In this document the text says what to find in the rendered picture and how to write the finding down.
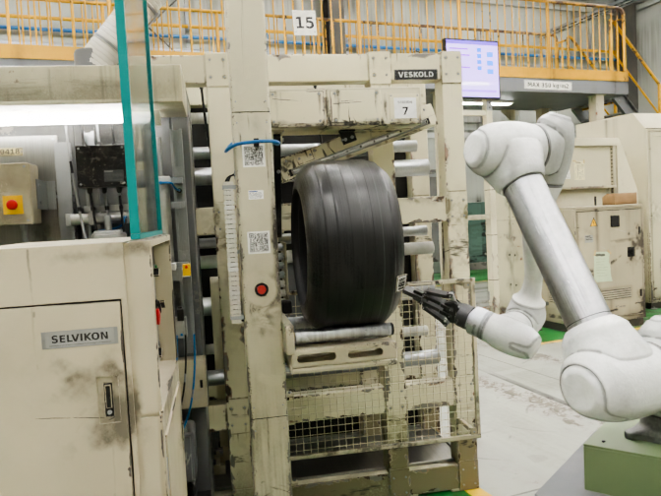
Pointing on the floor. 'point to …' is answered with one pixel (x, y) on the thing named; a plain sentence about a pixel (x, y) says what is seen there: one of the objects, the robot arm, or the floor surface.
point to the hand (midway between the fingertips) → (413, 292)
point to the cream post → (260, 382)
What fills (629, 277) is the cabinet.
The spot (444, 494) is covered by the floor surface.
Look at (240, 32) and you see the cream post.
